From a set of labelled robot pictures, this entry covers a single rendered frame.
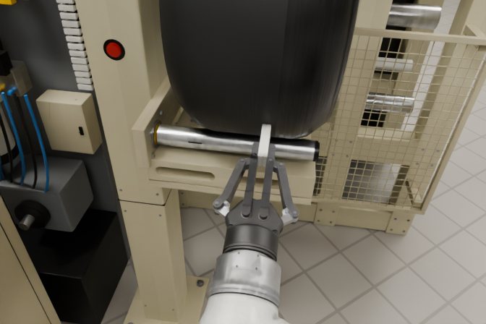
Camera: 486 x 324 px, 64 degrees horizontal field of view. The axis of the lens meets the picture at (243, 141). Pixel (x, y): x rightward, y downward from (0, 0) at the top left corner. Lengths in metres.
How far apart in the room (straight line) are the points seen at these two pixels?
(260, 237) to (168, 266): 0.79
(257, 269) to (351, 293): 1.23
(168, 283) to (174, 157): 0.62
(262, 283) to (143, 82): 0.52
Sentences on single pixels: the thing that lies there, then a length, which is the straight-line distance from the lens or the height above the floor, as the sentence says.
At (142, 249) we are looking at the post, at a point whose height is 0.41.
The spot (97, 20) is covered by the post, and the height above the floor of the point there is 1.12.
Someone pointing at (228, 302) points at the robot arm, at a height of 0.97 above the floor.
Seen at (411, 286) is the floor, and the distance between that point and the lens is 1.81.
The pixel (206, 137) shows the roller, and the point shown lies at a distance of 0.80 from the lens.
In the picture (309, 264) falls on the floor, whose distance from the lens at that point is 1.75.
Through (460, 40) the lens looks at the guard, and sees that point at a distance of 1.27.
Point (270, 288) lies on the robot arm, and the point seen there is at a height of 0.97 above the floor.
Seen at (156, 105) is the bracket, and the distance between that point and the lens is 0.86.
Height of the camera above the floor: 1.39
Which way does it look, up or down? 37 degrees down
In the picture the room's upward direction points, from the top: 2 degrees clockwise
